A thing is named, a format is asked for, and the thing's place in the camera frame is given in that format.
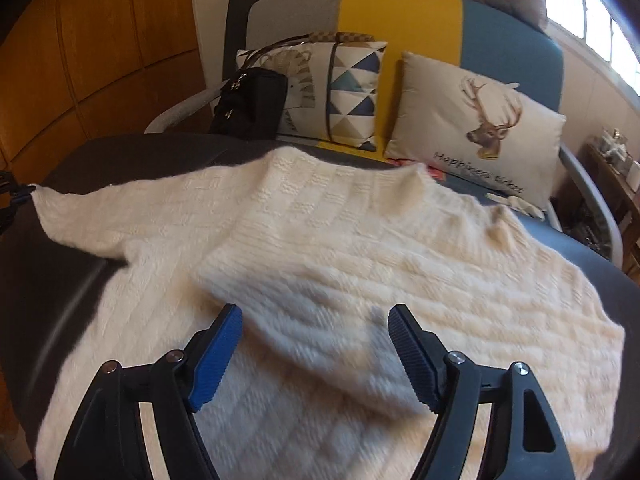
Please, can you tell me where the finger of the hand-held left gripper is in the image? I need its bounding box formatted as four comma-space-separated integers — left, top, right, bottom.
0, 170, 36, 233

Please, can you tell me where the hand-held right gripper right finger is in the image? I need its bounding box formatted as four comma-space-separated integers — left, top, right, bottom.
387, 304, 573, 480

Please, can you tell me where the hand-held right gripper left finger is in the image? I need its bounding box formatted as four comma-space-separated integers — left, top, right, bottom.
52, 303, 244, 480

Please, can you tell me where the cream knit sweater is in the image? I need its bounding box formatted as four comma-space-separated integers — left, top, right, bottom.
30, 147, 628, 480

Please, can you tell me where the wooden wardrobe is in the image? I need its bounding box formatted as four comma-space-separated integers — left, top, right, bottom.
0, 0, 206, 171

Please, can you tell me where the white glove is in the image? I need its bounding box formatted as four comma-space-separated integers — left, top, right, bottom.
487, 192, 546, 218

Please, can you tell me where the pink patterned cloth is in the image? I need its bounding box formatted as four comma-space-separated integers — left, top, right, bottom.
387, 157, 443, 181

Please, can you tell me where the deer print cushion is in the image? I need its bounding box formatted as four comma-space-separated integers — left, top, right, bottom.
384, 51, 568, 211

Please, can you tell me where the black handbag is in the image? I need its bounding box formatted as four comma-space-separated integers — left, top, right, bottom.
207, 66, 288, 141

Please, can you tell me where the wooden desk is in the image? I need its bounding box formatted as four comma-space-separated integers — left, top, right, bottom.
582, 132, 640, 241

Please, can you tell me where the triangle pattern cushion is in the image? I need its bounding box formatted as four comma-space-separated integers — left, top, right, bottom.
235, 40, 388, 148

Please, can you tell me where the brown checkered bag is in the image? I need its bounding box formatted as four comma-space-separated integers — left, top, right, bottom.
245, 31, 376, 68

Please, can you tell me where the grey yellow blue sofa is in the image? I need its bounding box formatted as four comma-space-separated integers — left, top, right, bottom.
145, 0, 626, 266

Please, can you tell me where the window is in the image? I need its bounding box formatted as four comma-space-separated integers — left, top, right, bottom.
537, 0, 640, 91

